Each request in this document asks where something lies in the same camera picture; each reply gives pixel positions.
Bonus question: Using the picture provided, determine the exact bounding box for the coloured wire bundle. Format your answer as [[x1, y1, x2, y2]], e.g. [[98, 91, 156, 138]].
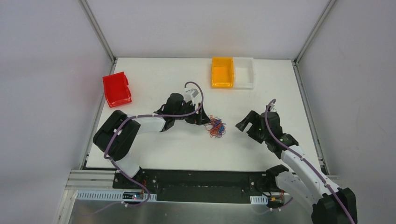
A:
[[205, 115, 227, 139]]

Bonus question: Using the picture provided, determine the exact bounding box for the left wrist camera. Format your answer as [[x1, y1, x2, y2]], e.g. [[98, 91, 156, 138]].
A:
[[183, 88, 199, 105]]

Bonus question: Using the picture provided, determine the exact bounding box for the orange plastic bin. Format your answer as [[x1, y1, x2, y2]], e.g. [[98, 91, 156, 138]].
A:
[[211, 57, 234, 88]]

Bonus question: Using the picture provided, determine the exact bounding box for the purple cable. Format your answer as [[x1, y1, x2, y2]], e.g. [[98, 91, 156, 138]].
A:
[[250, 98, 356, 224], [78, 81, 205, 216]]

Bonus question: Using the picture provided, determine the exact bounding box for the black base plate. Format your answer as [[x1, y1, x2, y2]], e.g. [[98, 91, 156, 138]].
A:
[[113, 169, 285, 205]]

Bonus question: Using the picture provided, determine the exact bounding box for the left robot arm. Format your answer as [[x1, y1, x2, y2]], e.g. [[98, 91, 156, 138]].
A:
[[92, 93, 210, 189]]

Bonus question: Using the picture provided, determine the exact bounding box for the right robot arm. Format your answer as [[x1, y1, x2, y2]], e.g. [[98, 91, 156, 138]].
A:
[[236, 110, 358, 224]]

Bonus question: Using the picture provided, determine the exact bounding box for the left white cable duct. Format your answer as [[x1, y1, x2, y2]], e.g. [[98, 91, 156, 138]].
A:
[[76, 190, 157, 202]]

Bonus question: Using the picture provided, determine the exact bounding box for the aluminium frame rail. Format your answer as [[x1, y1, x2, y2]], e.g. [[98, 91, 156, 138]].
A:
[[65, 170, 115, 190]]

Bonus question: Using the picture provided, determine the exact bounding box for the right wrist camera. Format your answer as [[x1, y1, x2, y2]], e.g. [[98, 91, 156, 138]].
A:
[[268, 105, 277, 112]]

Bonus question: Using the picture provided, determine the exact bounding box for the right white cable duct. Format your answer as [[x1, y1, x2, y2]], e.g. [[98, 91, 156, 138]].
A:
[[250, 196, 268, 205]]

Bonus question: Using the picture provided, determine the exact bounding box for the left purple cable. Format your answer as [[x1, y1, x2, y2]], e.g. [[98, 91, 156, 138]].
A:
[[78, 81, 205, 216]]

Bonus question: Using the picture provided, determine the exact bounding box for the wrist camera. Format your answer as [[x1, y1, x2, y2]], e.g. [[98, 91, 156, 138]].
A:
[[268, 105, 277, 112], [183, 88, 199, 105]]

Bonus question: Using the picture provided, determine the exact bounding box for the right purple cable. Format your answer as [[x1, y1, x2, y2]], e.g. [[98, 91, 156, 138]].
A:
[[250, 98, 356, 224]]

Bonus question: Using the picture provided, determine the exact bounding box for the white cable duct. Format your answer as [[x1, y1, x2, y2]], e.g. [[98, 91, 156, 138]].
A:
[[250, 196, 268, 205], [76, 190, 157, 202]]

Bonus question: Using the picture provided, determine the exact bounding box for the white plastic bin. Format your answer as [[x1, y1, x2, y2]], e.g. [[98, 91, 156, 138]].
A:
[[233, 57, 256, 90]]

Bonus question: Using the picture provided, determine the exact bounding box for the red plastic bin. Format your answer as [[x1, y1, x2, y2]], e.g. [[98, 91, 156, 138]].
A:
[[102, 71, 132, 108]]

